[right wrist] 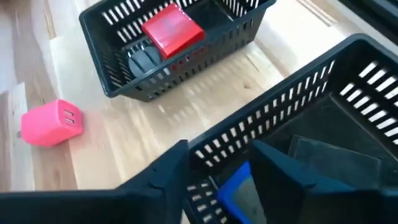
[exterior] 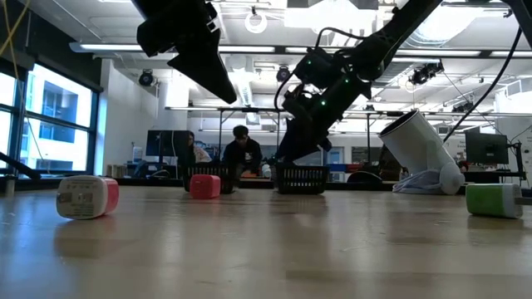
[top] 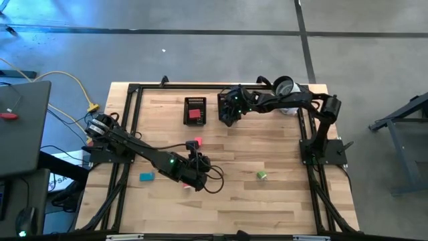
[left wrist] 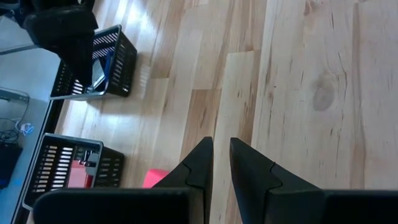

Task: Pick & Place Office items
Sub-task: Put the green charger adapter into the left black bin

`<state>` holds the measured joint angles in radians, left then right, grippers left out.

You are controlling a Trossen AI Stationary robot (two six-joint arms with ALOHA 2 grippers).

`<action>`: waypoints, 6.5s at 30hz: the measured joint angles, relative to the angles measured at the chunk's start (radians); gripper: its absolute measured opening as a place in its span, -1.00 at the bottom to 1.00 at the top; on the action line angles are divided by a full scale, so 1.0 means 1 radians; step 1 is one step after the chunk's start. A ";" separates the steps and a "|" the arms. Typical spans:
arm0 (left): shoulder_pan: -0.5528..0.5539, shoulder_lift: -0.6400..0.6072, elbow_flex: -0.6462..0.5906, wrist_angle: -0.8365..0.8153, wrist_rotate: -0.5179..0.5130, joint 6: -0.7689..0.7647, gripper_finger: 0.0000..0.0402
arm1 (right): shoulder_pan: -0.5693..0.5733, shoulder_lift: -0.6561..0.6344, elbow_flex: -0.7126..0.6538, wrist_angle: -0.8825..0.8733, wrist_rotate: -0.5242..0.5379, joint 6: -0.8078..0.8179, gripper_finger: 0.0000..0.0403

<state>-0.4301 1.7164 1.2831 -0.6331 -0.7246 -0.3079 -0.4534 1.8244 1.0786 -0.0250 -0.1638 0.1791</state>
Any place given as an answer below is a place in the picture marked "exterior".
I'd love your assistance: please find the white ring lamp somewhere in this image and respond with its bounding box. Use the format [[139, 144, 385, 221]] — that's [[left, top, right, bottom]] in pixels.
[[244, 11, 268, 35]]

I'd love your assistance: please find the black station frame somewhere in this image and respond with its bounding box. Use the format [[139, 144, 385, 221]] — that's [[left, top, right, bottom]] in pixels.
[[165, 105, 375, 167]]

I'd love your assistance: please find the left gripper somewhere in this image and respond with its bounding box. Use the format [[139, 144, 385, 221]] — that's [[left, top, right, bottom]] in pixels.
[[131, 0, 238, 105]]

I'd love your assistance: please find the large window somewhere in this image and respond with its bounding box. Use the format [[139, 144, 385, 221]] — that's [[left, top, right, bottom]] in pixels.
[[0, 61, 103, 178]]

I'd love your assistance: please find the silver ventilation duct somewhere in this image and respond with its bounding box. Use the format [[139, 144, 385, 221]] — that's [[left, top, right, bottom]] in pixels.
[[405, 3, 500, 49]]

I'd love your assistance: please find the crumpled white cloth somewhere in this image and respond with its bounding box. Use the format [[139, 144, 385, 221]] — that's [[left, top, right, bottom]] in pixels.
[[392, 169, 450, 196]]

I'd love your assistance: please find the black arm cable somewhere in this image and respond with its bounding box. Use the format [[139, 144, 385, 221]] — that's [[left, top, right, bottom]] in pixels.
[[442, 27, 524, 145]]

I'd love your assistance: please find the pink and white charger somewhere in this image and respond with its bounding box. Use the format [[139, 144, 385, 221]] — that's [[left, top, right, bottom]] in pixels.
[[56, 174, 121, 221]]

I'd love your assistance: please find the black slotted plastic basket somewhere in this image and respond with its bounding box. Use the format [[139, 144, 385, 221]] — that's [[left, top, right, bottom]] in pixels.
[[182, 164, 239, 194], [274, 163, 330, 196]]

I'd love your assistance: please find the black beam with light strips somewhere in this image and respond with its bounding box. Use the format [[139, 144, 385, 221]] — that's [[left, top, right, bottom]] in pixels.
[[69, 41, 532, 59]]

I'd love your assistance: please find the green and white charger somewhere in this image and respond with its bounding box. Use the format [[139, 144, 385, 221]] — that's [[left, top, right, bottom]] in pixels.
[[465, 183, 532, 220]]

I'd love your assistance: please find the person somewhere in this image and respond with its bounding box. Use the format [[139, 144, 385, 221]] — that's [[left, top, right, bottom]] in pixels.
[[186, 130, 213, 164], [222, 125, 264, 176]]

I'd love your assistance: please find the thin yellow cord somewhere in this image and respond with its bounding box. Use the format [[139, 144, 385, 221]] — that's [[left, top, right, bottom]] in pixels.
[[0, 0, 32, 57]]

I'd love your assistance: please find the black computer monitor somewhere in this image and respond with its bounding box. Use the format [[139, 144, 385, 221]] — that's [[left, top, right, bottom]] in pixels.
[[145, 129, 192, 159], [464, 131, 510, 166]]

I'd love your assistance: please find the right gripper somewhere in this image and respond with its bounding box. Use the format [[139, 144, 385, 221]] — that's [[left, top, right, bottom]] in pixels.
[[275, 45, 372, 164]]

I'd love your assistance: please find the black chair back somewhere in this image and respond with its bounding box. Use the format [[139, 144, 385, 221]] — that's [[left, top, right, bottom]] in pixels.
[[346, 170, 384, 184]]

